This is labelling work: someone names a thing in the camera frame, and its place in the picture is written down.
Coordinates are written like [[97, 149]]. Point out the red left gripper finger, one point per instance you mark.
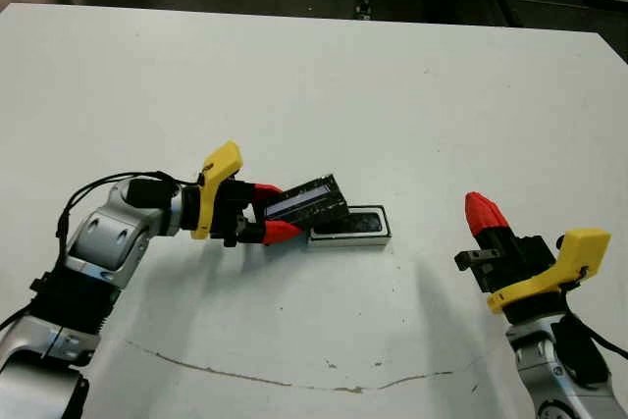
[[277, 233], [265, 192]]

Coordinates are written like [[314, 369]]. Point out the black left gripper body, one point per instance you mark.
[[233, 208]]

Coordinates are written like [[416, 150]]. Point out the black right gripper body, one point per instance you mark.
[[522, 264]]

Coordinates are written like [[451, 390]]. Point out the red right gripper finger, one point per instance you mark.
[[498, 230], [478, 220]]

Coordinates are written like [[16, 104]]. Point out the black camera box lid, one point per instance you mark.
[[314, 198]]

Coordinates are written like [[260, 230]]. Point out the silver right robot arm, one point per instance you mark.
[[537, 360]]

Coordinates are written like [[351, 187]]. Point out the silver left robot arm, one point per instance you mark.
[[108, 237]]

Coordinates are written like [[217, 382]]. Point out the yellow left wrist camera mount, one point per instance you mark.
[[223, 159]]

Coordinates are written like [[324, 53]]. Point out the yellow wrist camera mount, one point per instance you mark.
[[584, 247], [223, 159]]

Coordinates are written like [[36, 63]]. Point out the yellow right wrist camera mount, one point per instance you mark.
[[584, 247]]

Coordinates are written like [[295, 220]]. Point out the white-lined camera box base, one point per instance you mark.
[[353, 241]]

